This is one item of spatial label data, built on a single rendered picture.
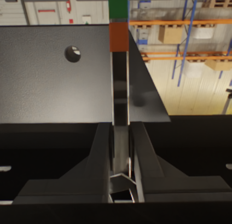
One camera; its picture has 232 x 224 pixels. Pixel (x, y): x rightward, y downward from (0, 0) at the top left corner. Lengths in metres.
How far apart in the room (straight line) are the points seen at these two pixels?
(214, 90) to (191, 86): 1.48
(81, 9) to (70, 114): 9.16
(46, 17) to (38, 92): 9.55
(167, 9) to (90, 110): 9.35
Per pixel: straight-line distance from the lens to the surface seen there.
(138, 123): 0.15
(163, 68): 10.04
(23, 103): 0.23
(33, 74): 0.20
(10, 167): 0.28
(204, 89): 11.52
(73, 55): 0.20
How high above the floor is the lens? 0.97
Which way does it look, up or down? 32 degrees up
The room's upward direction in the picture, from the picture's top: 179 degrees clockwise
